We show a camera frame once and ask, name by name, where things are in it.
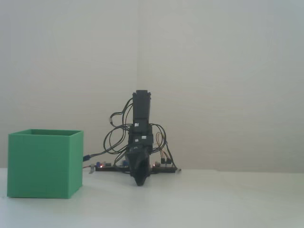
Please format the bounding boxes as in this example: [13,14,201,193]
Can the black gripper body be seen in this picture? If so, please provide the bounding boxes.
[129,127,154,155]

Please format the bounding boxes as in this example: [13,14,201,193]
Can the yellow orange jumper wires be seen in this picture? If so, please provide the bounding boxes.
[155,132,178,167]

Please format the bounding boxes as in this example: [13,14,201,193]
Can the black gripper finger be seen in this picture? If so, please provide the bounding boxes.
[140,152,151,187]
[125,147,146,187]

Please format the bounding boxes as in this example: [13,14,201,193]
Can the black arm motor cables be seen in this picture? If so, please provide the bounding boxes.
[103,96,171,167]

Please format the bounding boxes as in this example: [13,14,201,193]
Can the green plastic bin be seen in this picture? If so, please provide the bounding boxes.
[7,129,84,199]

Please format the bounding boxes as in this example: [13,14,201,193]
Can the circuit board with jumper plugs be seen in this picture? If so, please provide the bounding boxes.
[152,161,178,173]

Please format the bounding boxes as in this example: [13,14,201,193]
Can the blue controller circuit board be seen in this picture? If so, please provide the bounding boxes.
[95,160,131,172]

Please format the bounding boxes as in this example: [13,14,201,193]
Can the black cable with blue plug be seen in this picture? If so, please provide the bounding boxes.
[82,147,130,162]

